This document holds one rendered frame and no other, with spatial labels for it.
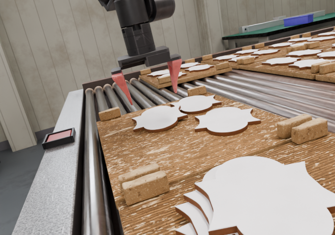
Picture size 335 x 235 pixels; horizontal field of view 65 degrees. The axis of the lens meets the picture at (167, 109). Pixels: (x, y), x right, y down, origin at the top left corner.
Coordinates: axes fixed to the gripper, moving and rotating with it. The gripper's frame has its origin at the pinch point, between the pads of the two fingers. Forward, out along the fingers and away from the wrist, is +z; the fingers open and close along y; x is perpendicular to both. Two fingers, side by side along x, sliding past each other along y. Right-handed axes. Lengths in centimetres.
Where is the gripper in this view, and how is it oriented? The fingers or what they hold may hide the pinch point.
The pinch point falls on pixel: (153, 94)
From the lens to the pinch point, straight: 56.0
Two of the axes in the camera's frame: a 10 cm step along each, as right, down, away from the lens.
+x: 1.8, 3.0, -9.4
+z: 2.2, 9.2, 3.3
